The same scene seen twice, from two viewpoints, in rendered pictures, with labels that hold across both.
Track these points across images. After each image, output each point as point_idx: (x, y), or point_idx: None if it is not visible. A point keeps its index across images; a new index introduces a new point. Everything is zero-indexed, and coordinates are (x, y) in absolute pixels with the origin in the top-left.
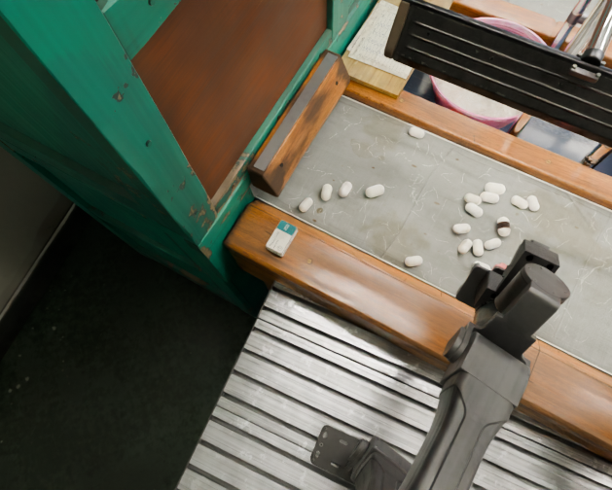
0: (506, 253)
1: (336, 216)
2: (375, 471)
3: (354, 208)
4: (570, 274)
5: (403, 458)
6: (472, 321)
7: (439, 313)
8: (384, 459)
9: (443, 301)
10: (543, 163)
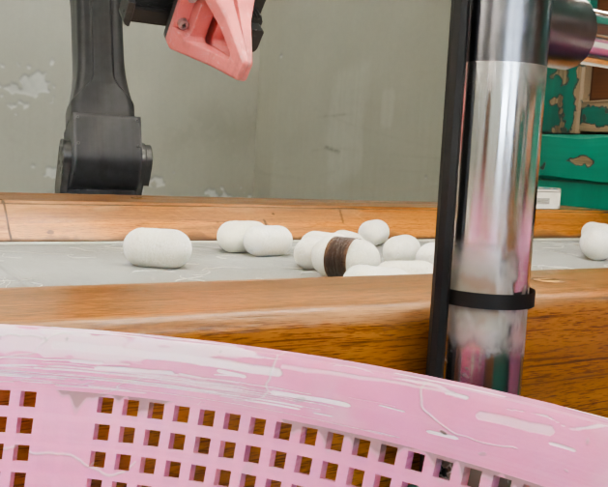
0: (262, 269)
1: (554, 245)
2: (124, 71)
3: (564, 250)
4: (55, 279)
5: (90, 148)
6: (173, 202)
7: (234, 202)
8: (117, 112)
9: (250, 207)
10: (544, 275)
